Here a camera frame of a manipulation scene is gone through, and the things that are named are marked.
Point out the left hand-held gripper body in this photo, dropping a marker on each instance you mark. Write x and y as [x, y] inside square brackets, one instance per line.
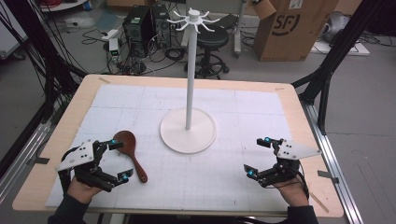
[81, 154]

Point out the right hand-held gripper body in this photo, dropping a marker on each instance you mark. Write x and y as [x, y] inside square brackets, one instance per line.
[294, 151]

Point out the brown wooden spoon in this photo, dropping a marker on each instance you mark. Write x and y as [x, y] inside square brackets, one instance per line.
[126, 143]

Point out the white rack stand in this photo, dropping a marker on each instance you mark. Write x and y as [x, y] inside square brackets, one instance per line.
[190, 93]

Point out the person's left hand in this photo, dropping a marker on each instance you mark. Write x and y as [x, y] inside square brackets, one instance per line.
[81, 191]

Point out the person's right hand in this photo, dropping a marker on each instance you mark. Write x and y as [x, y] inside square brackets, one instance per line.
[295, 194]

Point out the white grid mat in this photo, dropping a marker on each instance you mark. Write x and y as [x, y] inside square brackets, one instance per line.
[218, 174]

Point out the black tape piece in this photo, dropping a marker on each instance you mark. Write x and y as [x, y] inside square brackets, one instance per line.
[40, 160]
[328, 176]

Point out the thin wooden stick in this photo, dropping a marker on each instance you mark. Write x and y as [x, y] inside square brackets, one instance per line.
[319, 202]

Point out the small white device green display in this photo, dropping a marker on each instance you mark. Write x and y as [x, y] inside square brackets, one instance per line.
[114, 48]

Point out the brown cardboard box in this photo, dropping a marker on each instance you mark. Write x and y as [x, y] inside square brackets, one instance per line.
[289, 34]

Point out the white power strip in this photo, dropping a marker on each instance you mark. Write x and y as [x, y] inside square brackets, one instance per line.
[110, 34]

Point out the large black computer tower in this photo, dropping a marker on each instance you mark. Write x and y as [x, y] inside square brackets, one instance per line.
[137, 31]

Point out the black round stool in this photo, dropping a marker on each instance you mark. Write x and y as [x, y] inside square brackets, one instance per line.
[213, 39]

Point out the flat white board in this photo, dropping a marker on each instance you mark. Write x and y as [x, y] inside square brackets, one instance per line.
[358, 49]

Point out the slim black computer tower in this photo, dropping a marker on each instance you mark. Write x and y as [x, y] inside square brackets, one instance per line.
[162, 26]

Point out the grey round appliance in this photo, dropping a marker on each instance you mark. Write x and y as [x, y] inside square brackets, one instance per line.
[336, 26]

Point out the white cabinet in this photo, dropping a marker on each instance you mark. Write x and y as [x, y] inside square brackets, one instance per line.
[7, 34]

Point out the aluminium rail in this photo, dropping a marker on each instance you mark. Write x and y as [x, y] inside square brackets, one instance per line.
[21, 158]
[330, 155]

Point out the black frame strut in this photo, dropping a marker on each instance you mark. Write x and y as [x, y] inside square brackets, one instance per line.
[339, 46]

